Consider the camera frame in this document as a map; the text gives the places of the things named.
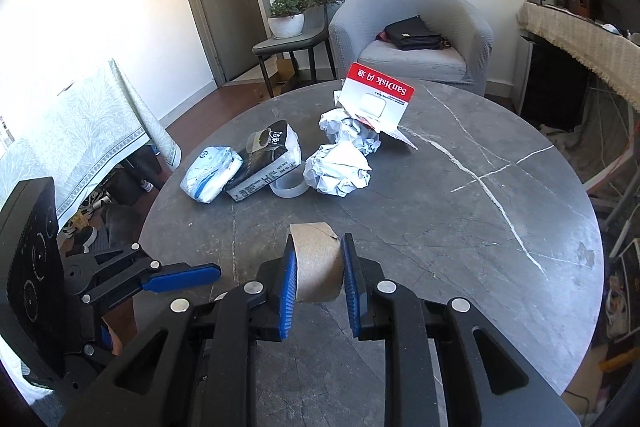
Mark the black leather bag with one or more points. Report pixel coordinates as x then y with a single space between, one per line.
410 34

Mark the black cabinet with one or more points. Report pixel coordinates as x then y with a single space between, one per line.
555 82

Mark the person's left hand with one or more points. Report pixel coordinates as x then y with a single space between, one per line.
120 327

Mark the white desk frame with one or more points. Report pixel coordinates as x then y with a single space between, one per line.
600 181

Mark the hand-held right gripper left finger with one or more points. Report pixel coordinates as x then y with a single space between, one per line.
287 292

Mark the grey dining chair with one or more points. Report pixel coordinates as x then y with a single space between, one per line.
285 45

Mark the black coffee packet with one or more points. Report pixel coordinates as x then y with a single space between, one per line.
265 162

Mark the pale patterned tablecloth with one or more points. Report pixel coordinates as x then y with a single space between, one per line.
75 132

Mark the black white sneaker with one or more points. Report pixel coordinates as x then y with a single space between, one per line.
85 237

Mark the cardboard box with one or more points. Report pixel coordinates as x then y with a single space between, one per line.
262 94

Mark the red cloth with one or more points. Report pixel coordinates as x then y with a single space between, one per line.
382 37

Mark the white blue tissue packet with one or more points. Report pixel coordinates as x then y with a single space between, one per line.
210 172

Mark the white paper ball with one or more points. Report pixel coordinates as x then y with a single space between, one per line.
350 132
340 169

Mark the potted bonsai plant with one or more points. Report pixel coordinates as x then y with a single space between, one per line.
286 26

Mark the beige fringed desk cloth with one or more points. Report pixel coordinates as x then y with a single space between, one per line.
575 37

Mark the red white card package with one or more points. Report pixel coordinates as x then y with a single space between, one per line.
375 99

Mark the grey door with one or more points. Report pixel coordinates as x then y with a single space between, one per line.
220 7

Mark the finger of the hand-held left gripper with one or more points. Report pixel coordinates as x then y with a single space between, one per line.
82 363
185 278

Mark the grey armchair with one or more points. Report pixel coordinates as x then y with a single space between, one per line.
450 57

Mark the clear tape roll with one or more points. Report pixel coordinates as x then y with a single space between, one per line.
287 193

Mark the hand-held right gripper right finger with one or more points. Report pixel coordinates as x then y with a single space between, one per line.
351 294

